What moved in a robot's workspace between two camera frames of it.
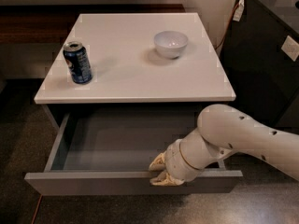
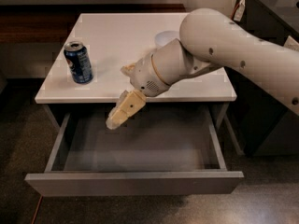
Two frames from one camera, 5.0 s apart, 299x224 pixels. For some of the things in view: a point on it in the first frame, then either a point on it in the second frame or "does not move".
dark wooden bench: [52, 23] does not move
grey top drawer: [109, 153] does not move
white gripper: [173, 162] → [146, 75]
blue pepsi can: [78, 62] does not move
